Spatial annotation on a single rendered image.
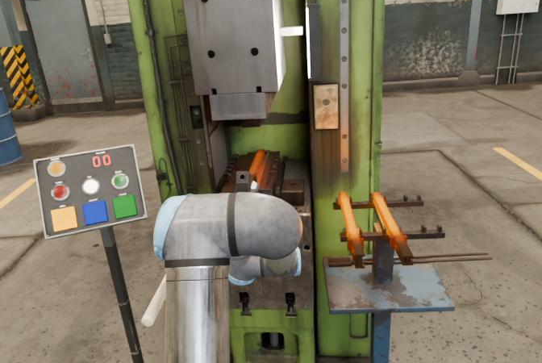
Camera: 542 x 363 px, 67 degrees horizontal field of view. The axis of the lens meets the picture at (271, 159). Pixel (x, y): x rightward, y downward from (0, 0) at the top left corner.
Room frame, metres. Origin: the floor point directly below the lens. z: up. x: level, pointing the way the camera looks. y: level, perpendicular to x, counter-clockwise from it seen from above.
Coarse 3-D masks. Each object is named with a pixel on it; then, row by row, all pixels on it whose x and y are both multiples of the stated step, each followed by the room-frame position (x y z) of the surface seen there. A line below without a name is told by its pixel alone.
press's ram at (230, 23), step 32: (192, 0) 1.46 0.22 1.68; (224, 0) 1.45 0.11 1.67; (256, 0) 1.43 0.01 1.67; (192, 32) 1.46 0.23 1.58; (224, 32) 1.45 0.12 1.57; (256, 32) 1.43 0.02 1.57; (288, 32) 1.61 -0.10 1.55; (192, 64) 1.46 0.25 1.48; (224, 64) 1.45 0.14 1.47; (256, 64) 1.44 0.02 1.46
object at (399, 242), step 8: (376, 192) 1.34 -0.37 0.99; (376, 200) 1.28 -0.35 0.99; (384, 208) 1.21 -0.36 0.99; (384, 216) 1.16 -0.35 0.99; (384, 224) 1.14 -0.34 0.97; (392, 224) 1.11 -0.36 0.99; (392, 232) 1.06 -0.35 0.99; (400, 232) 1.06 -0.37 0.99; (392, 240) 1.03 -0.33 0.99; (400, 240) 1.01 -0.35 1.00; (400, 248) 0.97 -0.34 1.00; (408, 248) 0.97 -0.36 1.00; (400, 256) 0.97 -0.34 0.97; (408, 256) 0.94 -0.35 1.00; (408, 264) 0.93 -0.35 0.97
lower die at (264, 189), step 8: (248, 152) 1.86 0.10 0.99; (272, 152) 1.83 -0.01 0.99; (240, 160) 1.80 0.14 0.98; (248, 160) 1.76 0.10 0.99; (272, 160) 1.74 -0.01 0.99; (232, 168) 1.70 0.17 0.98; (240, 168) 1.70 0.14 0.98; (248, 168) 1.67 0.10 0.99; (264, 168) 1.63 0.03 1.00; (232, 176) 1.61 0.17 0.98; (264, 176) 1.56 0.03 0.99; (232, 184) 1.53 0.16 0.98; (264, 184) 1.48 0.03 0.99; (272, 184) 1.47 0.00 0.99; (224, 192) 1.46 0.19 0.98; (232, 192) 1.45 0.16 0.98; (264, 192) 1.44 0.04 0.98; (272, 192) 1.44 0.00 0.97
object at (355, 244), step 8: (344, 192) 1.36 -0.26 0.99; (344, 200) 1.29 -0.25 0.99; (344, 208) 1.23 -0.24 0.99; (344, 216) 1.18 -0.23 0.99; (352, 216) 1.18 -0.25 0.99; (352, 224) 1.13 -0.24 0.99; (352, 232) 1.08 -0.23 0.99; (352, 240) 1.02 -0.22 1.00; (360, 240) 1.02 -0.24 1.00; (352, 248) 1.03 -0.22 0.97; (360, 248) 0.98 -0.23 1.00; (352, 256) 1.00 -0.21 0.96; (360, 256) 0.95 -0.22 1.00; (360, 264) 0.95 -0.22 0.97
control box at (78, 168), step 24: (48, 168) 1.36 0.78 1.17; (72, 168) 1.37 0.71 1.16; (96, 168) 1.39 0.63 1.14; (120, 168) 1.41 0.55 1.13; (48, 192) 1.31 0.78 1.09; (72, 192) 1.33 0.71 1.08; (96, 192) 1.35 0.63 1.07; (120, 192) 1.36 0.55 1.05; (48, 216) 1.27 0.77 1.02; (144, 216) 1.34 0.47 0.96
